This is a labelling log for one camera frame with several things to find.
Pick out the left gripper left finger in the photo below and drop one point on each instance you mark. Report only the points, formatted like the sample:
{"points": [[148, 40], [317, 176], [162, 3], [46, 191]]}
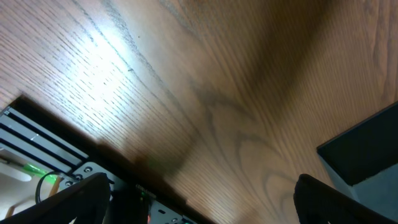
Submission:
{"points": [[84, 202]]}

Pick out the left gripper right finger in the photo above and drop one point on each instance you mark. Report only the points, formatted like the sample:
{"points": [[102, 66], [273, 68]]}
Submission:
{"points": [[318, 203]]}

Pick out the dark green box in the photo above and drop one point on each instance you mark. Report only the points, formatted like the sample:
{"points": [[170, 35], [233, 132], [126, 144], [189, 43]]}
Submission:
{"points": [[362, 162]]}

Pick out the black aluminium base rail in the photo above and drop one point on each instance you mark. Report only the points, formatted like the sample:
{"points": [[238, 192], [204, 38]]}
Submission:
{"points": [[137, 196]]}

